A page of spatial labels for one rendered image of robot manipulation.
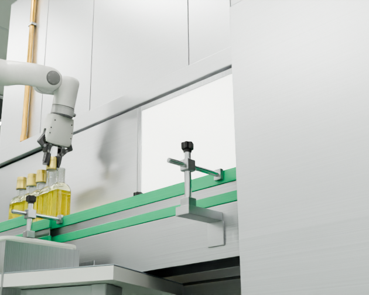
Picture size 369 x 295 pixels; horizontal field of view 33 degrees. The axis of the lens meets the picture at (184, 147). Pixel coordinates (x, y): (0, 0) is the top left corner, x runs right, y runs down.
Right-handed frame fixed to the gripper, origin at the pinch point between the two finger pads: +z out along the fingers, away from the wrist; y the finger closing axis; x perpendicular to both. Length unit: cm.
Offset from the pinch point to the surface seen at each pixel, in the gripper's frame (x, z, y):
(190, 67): 45, -33, -13
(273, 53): 106, -19, 23
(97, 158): 8.2, -3.6, -12.1
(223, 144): 64, -9, -12
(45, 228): 14.2, 22.1, 6.0
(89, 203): 8.6, 11.9, -12.1
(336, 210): 125, 10, 23
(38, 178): -3.6, 6.5, 1.3
